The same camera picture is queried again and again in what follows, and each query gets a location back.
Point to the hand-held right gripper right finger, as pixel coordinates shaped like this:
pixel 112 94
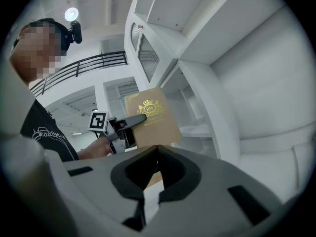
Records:
pixel 177 171

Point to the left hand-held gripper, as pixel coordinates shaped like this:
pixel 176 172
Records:
pixel 97 121

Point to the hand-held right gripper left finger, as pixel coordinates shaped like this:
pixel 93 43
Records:
pixel 118 179

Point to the tan box with gold crest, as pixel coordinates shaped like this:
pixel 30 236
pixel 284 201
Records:
pixel 158 132

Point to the person's left forearm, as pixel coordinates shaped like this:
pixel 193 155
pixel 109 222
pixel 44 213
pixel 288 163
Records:
pixel 93 149

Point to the white ribbed glass cabinet door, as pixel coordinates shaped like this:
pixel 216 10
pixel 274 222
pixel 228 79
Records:
pixel 148 55

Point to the black metal railing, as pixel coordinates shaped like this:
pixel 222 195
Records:
pixel 77 69

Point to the white shelving unit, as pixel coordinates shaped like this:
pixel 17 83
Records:
pixel 261 167

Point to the person's black printed t-shirt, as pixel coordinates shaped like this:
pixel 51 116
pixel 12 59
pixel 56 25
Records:
pixel 42 122

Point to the person's head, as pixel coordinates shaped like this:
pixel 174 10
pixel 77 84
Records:
pixel 34 53

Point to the round ceiling lamp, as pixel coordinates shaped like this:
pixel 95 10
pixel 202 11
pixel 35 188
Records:
pixel 71 14

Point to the white open shelf unit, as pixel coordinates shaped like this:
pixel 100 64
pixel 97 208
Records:
pixel 168 1

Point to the black head camera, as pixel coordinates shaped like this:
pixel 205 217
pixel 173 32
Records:
pixel 77 33

